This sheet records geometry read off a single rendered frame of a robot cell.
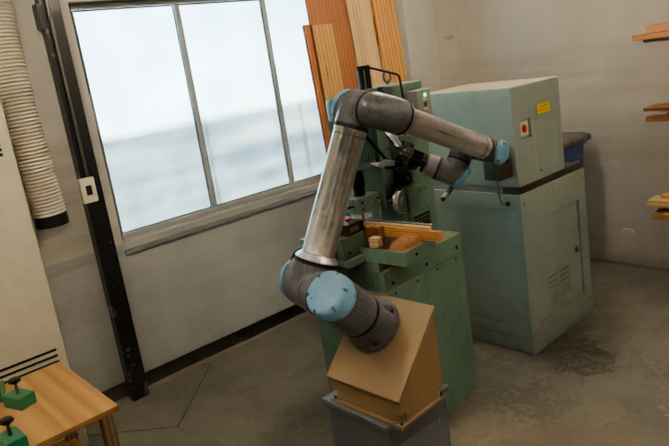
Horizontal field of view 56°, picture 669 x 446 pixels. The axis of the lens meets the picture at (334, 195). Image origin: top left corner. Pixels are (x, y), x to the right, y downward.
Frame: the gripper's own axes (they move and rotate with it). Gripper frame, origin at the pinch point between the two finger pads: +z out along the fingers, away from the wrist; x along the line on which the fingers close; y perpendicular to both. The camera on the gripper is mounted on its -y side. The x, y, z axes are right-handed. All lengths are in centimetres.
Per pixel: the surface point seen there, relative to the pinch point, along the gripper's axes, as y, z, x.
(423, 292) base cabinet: -46, -39, 34
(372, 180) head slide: -32.8, -0.8, -0.8
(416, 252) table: -15.8, -29.4, 28.8
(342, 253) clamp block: -20.6, -2.3, 39.1
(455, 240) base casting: -53, -45, 3
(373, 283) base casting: -31, -18, 43
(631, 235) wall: -178, -165, -96
